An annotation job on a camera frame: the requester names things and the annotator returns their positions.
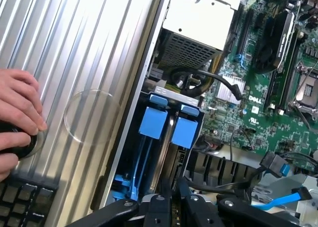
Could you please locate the person's hand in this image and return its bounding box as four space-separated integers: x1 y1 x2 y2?
0 68 48 183

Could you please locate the green motherboard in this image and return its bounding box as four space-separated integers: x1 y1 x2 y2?
198 0 318 168

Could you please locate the silver drive cage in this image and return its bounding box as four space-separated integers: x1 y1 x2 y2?
253 172 318 227

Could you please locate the clear round disc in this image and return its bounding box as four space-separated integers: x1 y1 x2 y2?
63 88 119 145

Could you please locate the hard drive in blue caddy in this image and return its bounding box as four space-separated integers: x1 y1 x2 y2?
109 86 207 205

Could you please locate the open PC case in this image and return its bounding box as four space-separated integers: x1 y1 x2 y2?
90 0 318 227

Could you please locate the silver heat sink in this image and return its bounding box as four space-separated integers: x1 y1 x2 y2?
216 74 246 105

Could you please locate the black keyboard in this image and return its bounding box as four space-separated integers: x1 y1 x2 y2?
0 179 59 227

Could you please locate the black control knob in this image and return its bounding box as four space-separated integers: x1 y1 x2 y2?
0 127 47 161

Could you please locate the CPU socket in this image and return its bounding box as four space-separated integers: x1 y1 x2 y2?
289 60 318 121

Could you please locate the black graphics card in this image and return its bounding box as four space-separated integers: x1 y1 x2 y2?
253 9 299 75

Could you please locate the black expansion slot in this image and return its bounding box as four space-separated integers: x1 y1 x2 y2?
235 8 255 58

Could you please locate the silver power supply unit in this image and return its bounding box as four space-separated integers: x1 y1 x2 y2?
159 0 245 69

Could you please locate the black plastic fan duct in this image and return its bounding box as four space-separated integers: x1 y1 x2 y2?
185 152 261 188

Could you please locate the thin wire with red plug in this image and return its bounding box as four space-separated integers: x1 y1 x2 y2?
230 129 256 160

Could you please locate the thick black plug wire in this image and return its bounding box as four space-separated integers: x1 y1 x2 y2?
170 67 243 101

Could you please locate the braided power wire bundle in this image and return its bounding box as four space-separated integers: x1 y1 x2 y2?
208 52 224 91

